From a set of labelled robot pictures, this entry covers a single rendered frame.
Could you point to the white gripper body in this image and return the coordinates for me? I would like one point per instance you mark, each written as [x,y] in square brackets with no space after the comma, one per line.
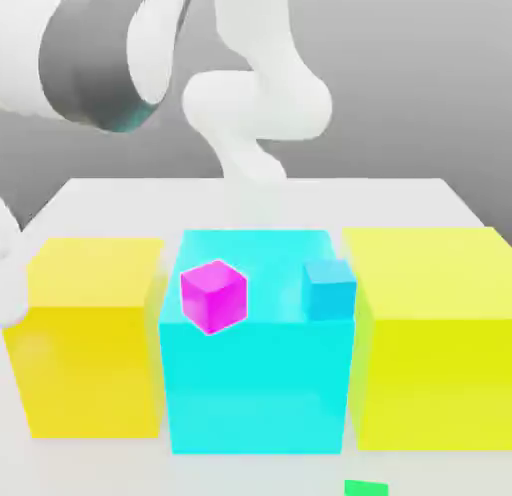
[8,288]

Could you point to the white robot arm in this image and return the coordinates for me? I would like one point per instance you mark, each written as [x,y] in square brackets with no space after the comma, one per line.
[276,76]

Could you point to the small magenta cube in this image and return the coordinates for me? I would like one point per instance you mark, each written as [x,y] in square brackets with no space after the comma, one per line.
[214,300]

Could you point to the small blue cube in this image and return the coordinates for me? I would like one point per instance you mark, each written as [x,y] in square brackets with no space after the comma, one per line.
[330,294]

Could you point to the small green cube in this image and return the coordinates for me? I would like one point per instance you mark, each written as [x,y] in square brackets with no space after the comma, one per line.
[366,488]

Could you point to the large cyan box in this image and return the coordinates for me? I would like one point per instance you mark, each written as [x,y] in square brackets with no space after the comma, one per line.
[256,384]

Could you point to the large lime yellow box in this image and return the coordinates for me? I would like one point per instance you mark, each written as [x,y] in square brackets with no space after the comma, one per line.
[436,344]

